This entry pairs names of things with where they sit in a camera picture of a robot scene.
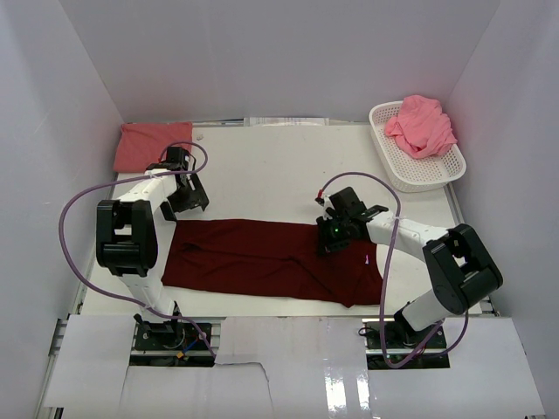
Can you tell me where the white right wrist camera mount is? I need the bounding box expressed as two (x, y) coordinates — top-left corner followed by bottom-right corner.
(314, 189), (337, 219)

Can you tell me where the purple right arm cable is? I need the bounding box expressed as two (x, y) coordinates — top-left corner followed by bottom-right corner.
(318, 171), (470, 369)

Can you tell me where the folded salmon t-shirt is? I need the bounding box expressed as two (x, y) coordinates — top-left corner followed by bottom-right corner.
(113, 122), (193, 173)

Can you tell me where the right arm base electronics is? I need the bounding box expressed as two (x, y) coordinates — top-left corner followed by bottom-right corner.
(358, 319), (451, 371)

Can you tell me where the dark red t-shirt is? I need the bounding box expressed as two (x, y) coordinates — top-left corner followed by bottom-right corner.
(162, 219), (383, 307)

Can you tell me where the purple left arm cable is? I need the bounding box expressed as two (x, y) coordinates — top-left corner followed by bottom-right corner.
(58, 141), (217, 355)

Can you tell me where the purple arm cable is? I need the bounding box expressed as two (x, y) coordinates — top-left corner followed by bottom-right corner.
(58, 141), (217, 355)
(318, 171), (470, 369)

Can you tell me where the white plastic basket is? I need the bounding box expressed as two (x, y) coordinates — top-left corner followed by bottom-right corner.
(369, 100), (468, 193)

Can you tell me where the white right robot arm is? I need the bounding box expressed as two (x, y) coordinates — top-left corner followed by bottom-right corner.
(315, 187), (503, 348)

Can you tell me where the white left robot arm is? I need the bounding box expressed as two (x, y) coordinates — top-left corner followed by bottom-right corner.
(96, 141), (210, 316)

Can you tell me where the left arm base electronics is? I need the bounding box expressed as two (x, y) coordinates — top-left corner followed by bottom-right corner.
(129, 314), (218, 367)

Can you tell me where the crumpled pink t-shirt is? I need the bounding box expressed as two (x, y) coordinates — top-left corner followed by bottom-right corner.
(384, 95), (458, 160)

